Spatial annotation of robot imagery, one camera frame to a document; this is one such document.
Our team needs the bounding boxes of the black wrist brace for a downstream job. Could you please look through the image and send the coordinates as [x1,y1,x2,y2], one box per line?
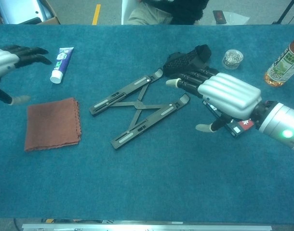
[162,44,212,77]

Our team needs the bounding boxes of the white plastic device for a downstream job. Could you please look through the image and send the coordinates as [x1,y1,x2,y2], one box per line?
[0,0,53,24]

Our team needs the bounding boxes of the white chair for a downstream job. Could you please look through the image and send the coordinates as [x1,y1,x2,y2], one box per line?
[120,0,138,26]

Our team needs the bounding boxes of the red black printed box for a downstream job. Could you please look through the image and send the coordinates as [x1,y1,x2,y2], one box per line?
[202,100,255,139]

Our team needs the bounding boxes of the amber tea bottle green label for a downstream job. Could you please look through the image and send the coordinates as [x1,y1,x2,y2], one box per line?
[263,36,294,88]

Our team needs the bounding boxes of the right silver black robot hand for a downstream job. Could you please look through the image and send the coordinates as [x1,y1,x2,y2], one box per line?
[165,67,262,133]

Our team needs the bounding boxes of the black tripod leg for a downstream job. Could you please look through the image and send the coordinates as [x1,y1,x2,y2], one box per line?
[272,0,294,25]

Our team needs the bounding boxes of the purple white toothpaste tube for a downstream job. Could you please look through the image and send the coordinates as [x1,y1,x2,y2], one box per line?
[50,46,74,84]

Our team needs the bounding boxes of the dark red phone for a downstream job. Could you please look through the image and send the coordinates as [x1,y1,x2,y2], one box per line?
[212,10,227,25]

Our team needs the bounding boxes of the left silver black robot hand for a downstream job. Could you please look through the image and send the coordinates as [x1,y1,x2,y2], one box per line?
[0,45,53,106]

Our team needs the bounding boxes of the yellow floor tape strip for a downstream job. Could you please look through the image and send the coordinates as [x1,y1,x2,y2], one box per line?
[92,4,102,26]

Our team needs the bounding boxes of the teal table cloth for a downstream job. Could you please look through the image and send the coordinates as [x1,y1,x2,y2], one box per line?
[0,24,294,223]

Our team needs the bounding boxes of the clear plastic bag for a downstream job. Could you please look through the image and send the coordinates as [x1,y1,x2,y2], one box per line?
[224,13,251,26]

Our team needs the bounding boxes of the seated person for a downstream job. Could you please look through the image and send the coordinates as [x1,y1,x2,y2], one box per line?
[126,0,212,26]

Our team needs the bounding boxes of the black folding laptop stand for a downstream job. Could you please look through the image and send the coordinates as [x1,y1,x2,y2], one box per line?
[89,68,190,151]

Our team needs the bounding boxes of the brown folded cloth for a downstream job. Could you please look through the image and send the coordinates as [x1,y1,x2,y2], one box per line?
[24,97,82,152]

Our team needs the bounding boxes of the brown cardboard box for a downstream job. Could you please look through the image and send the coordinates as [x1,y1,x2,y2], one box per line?
[0,0,61,25]

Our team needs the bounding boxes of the clear jar of paper clips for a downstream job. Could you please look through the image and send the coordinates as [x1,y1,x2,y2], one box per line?
[221,49,244,70]

